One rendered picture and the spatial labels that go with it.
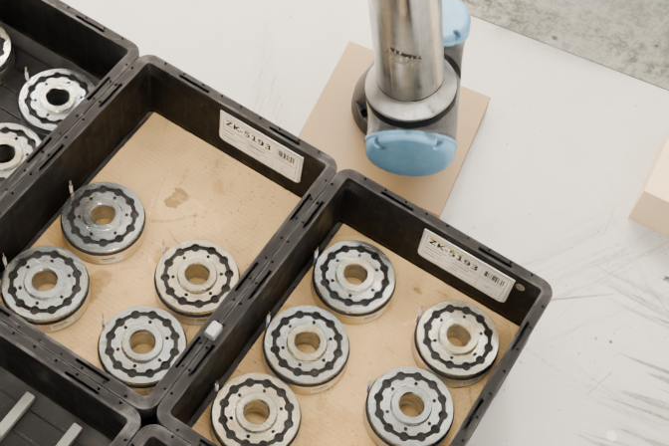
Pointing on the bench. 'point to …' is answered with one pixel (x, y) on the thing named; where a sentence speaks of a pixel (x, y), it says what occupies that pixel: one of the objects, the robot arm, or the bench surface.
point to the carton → (655, 194)
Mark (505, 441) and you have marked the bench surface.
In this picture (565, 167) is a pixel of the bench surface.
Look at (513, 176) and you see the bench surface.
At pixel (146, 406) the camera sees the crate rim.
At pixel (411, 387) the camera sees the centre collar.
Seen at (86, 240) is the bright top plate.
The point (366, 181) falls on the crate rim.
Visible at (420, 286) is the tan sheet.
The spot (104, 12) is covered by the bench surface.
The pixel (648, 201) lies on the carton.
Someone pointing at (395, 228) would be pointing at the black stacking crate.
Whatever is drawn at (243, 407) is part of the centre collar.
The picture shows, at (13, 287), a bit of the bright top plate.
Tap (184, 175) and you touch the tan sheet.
